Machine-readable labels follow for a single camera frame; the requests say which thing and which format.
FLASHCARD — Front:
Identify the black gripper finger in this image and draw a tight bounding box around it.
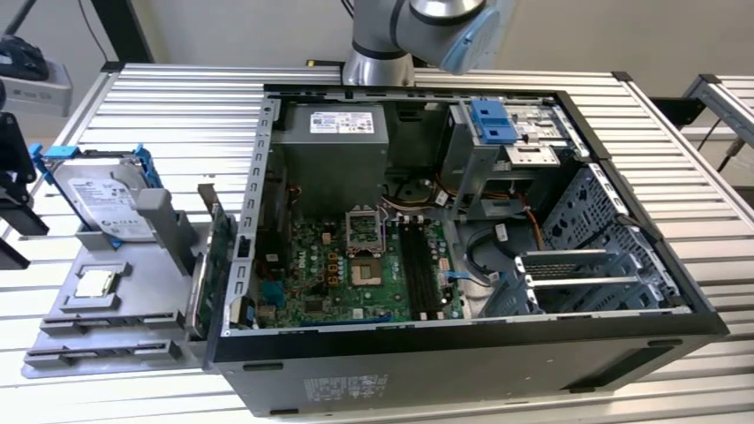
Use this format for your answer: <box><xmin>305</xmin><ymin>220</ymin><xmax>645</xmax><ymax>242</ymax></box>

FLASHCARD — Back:
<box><xmin>0</xmin><ymin>238</ymin><xmax>34</xmax><ymax>271</ymax></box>
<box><xmin>0</xmin><ymin>201</ymin><xmax>52</xmax><ymax>237</ymax></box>

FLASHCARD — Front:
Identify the dark RAM stick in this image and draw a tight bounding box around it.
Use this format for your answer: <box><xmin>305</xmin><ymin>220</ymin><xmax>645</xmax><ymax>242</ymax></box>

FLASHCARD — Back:
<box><xmin>27</xmin><ymin>345</ymin><xmax>174</xmax><ymax>362</ymax></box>
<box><xmin>40</xmin><ymin>314</ymin><xmax>178</xmax><ymax>330</ymax></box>

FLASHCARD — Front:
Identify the black RAM slot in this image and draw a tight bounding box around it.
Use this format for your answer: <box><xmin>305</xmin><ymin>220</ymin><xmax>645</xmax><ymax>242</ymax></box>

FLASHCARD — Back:
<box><xmin>398</xmin><ymin>215</ymin><xmax>436</xmax><ymax>322</ymax></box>
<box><xmin>411</xmin><ymin>215</ymin><xmax>448</xmax><ymax>320</ymax></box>

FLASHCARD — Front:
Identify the hard disk in blue carrier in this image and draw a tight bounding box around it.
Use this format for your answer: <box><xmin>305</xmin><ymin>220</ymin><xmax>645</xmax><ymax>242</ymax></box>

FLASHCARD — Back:
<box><xmin>27</xmin><ymin>141</ymin><xmax>165</xmax><ymax>248</ymax></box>

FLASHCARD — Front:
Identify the silver CPU chip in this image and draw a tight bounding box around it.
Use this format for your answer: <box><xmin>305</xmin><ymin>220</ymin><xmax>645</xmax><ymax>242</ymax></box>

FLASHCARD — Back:
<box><xmin>74</xmin><ymin>269</ymin><xmax>119</xmax><ymax>298</ymax></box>

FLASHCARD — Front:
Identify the grey parts rack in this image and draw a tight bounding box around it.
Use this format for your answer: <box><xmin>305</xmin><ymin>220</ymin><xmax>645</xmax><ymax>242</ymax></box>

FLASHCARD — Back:
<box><xmin>20</xmin><ymin>185</ymin><xmax>241</xmax><ymax>380</ymax></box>

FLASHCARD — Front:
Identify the green graphics card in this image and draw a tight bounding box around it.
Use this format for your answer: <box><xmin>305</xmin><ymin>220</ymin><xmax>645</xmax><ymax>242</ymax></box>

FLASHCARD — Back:
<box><xmin>187</xmin><ymin>184</ymin><xmax>241</xmax><ymax>341</ymax></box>

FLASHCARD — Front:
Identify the green motherboard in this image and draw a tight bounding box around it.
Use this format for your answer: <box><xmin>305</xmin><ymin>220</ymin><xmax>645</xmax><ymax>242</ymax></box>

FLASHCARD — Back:
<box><xmin>253</xmin><ymin>214</ymin><xmax>473</xmax><ymax>329</ymax></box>

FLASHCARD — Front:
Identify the grey power supply unit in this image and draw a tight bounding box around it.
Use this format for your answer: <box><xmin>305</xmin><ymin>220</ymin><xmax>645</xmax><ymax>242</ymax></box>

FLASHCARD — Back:
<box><xmin>277</xmin><ymin>102</ymin><xmax>390</xmax><ymax>217</ymax></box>

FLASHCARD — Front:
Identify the metal socket cover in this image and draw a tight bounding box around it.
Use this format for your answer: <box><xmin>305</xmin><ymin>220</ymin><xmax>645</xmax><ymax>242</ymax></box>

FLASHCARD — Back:
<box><xmin>345</xmin><ymin>205</ymin><xmax>390</xmax><ymax>257</ymax></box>

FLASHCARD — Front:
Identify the blue expansion slot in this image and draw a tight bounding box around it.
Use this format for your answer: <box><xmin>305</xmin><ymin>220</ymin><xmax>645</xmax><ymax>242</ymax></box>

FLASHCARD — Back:
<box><xmin>298</xmin><ymin>312</ymin><xmax>395</xmax><ymax>329</ymax></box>

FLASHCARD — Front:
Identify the CPU socket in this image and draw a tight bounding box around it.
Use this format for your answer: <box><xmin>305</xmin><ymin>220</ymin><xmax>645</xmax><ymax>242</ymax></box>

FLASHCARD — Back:
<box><xmin>350</xmin><ymin>255</ymin><xmax>387</xmax><ymax>288</ymax></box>

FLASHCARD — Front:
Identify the round chassis speaker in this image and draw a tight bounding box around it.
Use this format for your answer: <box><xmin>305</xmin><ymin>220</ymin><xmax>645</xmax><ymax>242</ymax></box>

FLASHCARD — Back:
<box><xmin>399</xmin><ymin>176</ymin><xmax>438</xmax><ymax>204</ymax></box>

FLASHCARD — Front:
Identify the open black PC case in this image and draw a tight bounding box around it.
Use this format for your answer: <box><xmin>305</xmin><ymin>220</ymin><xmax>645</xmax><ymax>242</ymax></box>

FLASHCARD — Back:
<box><xmin>203</xmin><ymin>83</ymin><xmax>732</xmax><ymax>419</ymax></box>

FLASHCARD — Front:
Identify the grey metal disk bay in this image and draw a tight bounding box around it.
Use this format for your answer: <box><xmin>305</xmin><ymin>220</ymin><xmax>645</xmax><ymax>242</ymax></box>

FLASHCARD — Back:
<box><xmin>438</xmin><ymin>103</ymin><xmax>582</xmax><ymax>222</ymax></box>

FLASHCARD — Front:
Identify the empty blue disk carrier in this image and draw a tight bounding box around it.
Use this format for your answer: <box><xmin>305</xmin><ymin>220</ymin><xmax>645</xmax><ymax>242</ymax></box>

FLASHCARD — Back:
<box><xmin>469</xmin><ymin>99</ymin><xmax>516</xmax><ymax>145</ymax></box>

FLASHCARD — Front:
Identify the black table connector block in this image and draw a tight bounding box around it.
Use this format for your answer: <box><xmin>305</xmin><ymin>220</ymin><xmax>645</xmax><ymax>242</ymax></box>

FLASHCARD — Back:
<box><xmin>650</xmin><ymin>95</ymin><xmax>706</xmax><ymax>130</ymax></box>

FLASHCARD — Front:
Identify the metal slat side table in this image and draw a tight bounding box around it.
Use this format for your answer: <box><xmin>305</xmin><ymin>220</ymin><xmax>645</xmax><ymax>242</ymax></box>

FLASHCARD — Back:
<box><xmin>682</xmin><ymin>72</ymin><xmax>754</xmax><ymax>147</ymax></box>

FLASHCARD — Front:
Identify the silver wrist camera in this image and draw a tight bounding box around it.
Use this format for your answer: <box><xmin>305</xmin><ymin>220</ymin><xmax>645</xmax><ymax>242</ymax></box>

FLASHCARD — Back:
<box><xmin>0</xmin><ymin>61</ymin><xmax>74</xmax><ymax>118</ymax></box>

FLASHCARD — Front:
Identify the thin black wall cable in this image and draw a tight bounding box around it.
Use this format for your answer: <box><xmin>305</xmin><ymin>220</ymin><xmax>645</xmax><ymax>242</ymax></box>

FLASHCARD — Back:
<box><xmin>78</xmin><ymin>0</ymin><xmax>111</xmax><ymax>63</ymax></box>

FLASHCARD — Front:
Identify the black upright post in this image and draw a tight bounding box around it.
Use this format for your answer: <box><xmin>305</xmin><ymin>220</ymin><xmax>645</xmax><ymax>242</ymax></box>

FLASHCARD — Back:
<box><xmin>91</xmin><ymin>0</ymin><xmax>157</xmax><ymax>74</ymax></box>

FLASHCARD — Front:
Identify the blue flat wire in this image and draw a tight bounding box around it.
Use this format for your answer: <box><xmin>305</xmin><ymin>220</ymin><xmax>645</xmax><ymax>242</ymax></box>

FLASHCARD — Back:
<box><xmin>438</xmin><ymin>269</ymin><xmax>494</xmax><ymax>284</ymax></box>

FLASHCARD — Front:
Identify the black looped wire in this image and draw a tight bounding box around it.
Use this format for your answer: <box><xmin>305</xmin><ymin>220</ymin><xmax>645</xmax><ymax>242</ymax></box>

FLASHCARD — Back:
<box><xmin>465</xmin><ymin>223</ymin><xmax>514</xmax><ymax>288</ymax></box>

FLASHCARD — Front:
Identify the orange wire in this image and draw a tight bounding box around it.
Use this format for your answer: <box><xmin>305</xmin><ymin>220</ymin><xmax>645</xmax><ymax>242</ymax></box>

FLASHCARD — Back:
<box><xmin>509</xmin><ymin>187</ymin><xmax>544</xmax><ymax>253</ymax></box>

